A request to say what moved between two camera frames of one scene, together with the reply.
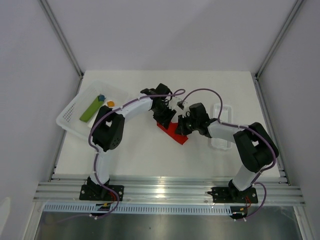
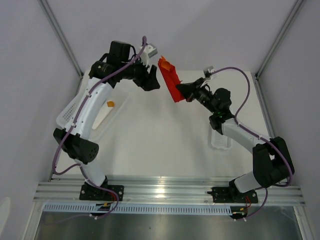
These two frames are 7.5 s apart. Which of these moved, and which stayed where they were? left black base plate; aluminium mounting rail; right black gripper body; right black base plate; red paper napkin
Moved: right black gripper body; red paper napkin
Stayed: left black base plate; right black base plate; aluminium mounting rail
